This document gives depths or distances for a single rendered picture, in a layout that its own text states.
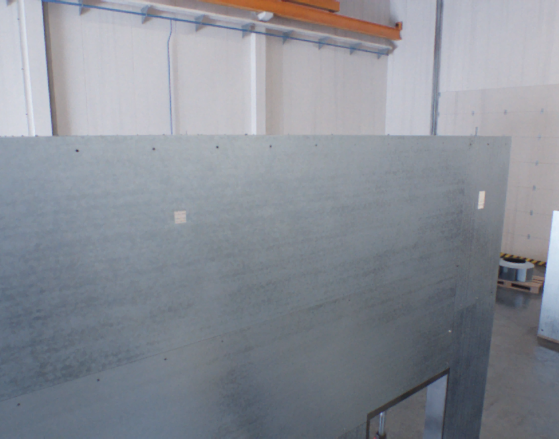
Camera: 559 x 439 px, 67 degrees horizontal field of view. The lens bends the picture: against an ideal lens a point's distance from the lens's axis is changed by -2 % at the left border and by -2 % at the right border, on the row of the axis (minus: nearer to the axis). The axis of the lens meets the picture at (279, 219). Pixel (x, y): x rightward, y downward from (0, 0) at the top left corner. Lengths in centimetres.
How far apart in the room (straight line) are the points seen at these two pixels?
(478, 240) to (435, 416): 90
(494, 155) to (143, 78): 868
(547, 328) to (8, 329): 765
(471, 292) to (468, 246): 24
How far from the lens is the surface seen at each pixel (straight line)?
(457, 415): 256
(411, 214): 174
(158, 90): 1024
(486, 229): 227
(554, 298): 789
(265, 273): 129
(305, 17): 1217
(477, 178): 213
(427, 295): 196
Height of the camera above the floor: 320
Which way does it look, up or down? 11 degrees down
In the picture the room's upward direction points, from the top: straight up
